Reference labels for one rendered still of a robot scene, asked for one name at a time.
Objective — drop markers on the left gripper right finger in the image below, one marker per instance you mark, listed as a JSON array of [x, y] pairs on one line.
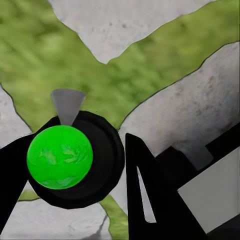
[[174, 219]]

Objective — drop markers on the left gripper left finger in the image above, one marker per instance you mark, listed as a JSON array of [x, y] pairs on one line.
[[13, 175]]

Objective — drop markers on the insectifuge atomizer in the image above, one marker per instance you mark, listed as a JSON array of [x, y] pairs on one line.
[[77, 158]]

